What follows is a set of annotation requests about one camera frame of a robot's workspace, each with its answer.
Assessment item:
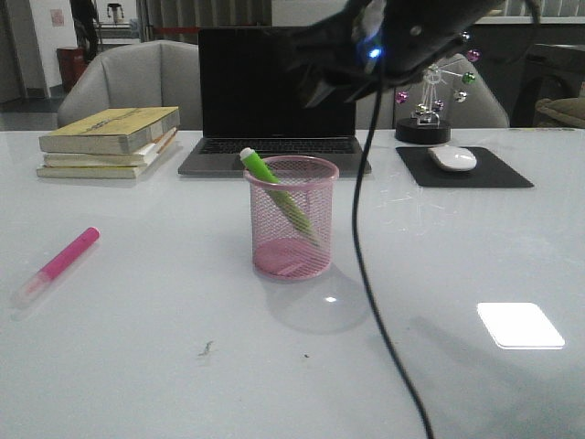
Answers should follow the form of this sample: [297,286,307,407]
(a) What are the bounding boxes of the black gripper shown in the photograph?
[285,1,497,108]

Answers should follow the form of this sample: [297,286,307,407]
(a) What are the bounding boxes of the green highlighter pen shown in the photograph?
[239,147,320,247]

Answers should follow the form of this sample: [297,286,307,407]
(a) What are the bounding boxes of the pink highlighter pen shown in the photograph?
[10,227,101,310]

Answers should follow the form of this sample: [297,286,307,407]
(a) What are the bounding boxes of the pink mesh pen holder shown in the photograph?
[243,155,339,281]

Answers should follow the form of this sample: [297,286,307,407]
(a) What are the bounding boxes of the ferris wheel desk ornament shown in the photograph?
[393,30,483,145]

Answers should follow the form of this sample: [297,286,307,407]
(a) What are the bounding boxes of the right grey armchair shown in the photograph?
[377,54,509,129]

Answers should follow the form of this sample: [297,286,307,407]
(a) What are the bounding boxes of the grey armchair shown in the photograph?
[377,54,509,129]
[57,40,203,130]

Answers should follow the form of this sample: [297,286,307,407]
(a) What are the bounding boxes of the grey laptop computer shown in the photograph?
[178,27,362,178]

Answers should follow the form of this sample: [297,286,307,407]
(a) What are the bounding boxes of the white computer mouse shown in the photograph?
[428,145,477,172]

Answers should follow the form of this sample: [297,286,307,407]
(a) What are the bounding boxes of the black mouse pad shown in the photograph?
[396,146,534,188]

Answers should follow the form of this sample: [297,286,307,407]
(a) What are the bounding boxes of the olive cushion seat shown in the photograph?
[535,97,584,128]

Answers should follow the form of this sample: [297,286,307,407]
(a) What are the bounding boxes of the left grey armchair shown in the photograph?
[57,40,203,130]

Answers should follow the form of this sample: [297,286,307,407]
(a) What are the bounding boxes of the middle cream book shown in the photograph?
[44,128,177,167]

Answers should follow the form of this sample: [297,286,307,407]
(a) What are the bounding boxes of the cream book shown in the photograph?
[37,141,174,179]
[44,128,177,167]

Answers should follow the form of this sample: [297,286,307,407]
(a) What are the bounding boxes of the top yellow book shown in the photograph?
[38,106,180,155]

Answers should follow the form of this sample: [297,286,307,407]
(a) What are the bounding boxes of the person in dark clothes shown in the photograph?
[69,0,98,63]

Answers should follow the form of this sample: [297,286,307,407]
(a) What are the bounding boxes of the red trash bin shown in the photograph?
[57,48,87,92]

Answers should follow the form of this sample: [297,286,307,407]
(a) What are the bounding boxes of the bottom cream book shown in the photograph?
[37,141,174,179]

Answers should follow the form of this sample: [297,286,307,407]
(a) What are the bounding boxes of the black cable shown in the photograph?
[350,77,435,439]

